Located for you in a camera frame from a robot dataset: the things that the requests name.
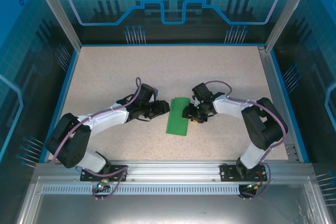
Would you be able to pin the green paper sheet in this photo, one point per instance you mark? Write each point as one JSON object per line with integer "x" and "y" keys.
{"x": 177, "y": 119}

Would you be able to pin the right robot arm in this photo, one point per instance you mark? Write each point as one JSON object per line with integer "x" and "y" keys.
{"x": 262, "y": 129}

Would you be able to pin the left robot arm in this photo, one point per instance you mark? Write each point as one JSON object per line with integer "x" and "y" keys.
{"x": 71, "y": 142}

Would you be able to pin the metal tray panel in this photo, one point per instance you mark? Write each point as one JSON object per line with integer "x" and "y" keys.
{"x": 170, "y": 208}

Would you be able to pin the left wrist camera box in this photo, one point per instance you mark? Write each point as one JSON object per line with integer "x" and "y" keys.
{"x": 156, "y": 92}

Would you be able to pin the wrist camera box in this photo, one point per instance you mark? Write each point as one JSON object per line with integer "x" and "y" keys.
{"x": 193, "y": 97}
{"x": 156, "y": 92}

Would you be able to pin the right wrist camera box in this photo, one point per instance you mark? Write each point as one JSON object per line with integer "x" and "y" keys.
{"x": 193, "y": 97}

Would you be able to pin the blue table border frame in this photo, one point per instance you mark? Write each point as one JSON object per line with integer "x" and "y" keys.
{"x": 170, "y": 44}

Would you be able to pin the aluminium mounting rail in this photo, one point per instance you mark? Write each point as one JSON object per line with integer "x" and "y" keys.
{"x": 170, "y": 171}

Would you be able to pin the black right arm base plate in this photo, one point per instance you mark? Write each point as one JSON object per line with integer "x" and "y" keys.
{"x": 227, "y": 172}

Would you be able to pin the aluminium side rail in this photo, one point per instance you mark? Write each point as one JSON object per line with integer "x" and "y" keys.
{"x": 277, "y": 98}

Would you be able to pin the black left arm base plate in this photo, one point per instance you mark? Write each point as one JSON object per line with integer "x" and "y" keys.
{"x": 84, "y": 177}

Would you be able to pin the aluminium frame post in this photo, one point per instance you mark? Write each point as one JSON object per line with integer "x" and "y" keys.
{"x": 58, "y": 14}
{"x": 287, "y": 11}

